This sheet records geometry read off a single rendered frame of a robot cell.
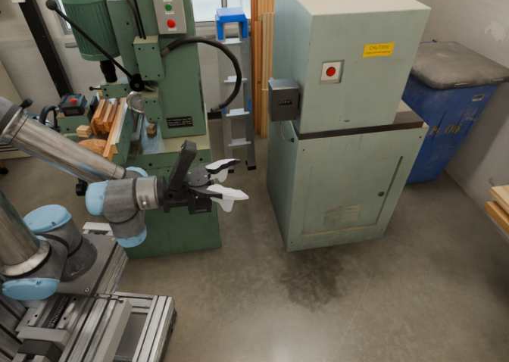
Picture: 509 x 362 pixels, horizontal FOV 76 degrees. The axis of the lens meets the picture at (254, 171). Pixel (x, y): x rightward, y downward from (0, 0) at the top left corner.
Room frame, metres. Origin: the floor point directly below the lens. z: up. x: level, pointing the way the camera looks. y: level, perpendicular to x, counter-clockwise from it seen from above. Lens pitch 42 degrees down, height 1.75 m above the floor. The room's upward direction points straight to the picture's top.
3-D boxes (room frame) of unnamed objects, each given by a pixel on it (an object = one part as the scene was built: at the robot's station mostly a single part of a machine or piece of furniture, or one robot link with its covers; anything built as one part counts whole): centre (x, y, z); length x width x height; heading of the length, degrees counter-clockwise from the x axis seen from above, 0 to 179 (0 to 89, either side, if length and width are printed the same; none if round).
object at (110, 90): (1.38, 0.63, 1.03); 0.14 x 0.07 x 0.09; 99
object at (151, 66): (1.27, 0.41, 1.23); 0.09 x 0.08 x 0.15; 99
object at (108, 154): (1.26, 0.63, 0.92); 0.54 x 0.02 x 0.04; 9
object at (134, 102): (1.28, 0.50, 1.02); 0.12 x 0.03 x 0.12; 99
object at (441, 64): (1.97, -1.17, 0.48); 0.64 x 0.54 x 0.97; 12
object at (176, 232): (1.40, 0.53, 0.36); 0.58 x 0.45 x 0.71; 99
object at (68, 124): (1.33, 0.84, 0.92); 0.15 x 0.13 x 0.09; 9
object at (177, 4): (1.29, 0.31, 1.40); 0.10 x 0.06 x 0.16; 99
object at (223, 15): (2.08, 0.13, 0.58); 0.27 x 0.25 x 1.16; 12
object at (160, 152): (1.40, 0.53, 0.76); 0.57 x 0.45 x 0.09; 99
